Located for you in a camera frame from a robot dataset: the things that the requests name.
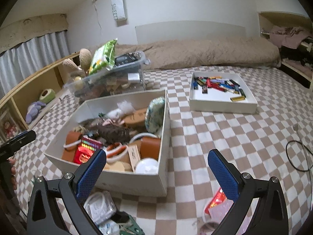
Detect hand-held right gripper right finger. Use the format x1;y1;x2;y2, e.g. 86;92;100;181
208;149;289;235

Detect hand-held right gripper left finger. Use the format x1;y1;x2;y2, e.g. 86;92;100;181
26;149;107;235

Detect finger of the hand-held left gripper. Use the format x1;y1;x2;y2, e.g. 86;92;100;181
0;130;37;153
11;131;31;139

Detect white cardboard shoe box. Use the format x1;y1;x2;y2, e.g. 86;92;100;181
44;89;172;197

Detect person's left hand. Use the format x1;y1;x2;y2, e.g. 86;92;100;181
7;158;17;191

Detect boxed red doll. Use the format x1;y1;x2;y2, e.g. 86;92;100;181
0;117;20;140

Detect red printed box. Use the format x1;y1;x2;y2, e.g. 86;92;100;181
73;136;103;164

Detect purple plush toy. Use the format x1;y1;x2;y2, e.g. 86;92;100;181
26;101;47;124

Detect red snack packet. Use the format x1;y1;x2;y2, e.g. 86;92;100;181
204;187;228;214

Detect checkered bed sheet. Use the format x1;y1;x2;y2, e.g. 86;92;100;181
7;66;313;235

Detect orange white scissors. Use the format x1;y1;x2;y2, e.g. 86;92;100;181
105;143;129;163

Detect clear plastic box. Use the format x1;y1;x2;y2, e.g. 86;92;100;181
83;191;116;223

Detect pink card box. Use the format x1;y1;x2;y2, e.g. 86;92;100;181
210;201;235;223

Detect brown leather pouch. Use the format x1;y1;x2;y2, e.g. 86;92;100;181
140;137;162;161
62;131;82;162

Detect avocado plush toy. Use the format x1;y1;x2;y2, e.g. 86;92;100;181
39;89;56;102

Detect white round object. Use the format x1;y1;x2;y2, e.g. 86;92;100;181
135;159;159;174

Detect wooden bedside shelf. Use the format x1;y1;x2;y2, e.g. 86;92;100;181
0;52;81;137

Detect green clothespin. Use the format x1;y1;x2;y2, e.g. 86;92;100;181
120;215;145;235

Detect shallow white cardboard tray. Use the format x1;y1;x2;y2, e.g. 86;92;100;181
189;71;258;114

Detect white fluffy toy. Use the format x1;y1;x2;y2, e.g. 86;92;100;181
108;100;135;120

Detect wooden hair brush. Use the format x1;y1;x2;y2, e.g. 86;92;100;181
122;106;148;128

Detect yellow round toy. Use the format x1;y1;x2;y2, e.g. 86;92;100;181
73;77;85;90

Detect grey curtain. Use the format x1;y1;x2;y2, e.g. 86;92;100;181
0;31;70;98

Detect metal fork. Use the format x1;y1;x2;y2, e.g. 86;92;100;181
292;124;313;169

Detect floral tissue pack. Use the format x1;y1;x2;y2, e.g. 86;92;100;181
145;97;167;134

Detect pile of colourful lighters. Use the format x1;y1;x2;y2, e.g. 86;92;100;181
192;76;246;102

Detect brown plush toy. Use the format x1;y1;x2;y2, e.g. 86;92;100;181
62;48;92;79

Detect clear plastic storage bin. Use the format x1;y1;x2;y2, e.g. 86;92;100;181
63;51;151;103

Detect beige printed curtain valance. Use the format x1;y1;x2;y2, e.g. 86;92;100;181
0;13;69;54

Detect green snack bag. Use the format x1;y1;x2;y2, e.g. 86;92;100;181
88;39;118;75

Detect black electronic device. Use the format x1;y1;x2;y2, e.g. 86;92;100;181
114;53;142;68

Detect beige quilt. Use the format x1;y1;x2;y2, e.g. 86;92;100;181
85;35;282;69

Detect grey headboard panel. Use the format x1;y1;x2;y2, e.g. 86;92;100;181
135;20;247;45

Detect pink clothes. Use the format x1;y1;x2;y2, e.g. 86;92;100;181
269;26;311;48

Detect white hanging paper bag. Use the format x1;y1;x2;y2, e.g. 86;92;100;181
111;0;128;21

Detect open wardrobe shelf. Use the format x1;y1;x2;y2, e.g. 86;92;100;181
258;12;313;89

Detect white tube ring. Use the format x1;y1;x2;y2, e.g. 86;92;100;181
84;192;109;222

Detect brown hair ties bundle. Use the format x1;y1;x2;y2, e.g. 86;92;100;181
96;122;130;144

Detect white plastic ring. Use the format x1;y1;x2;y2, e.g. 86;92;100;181
127;132;158;145

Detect black cable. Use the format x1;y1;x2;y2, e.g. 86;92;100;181
286;141;313;173

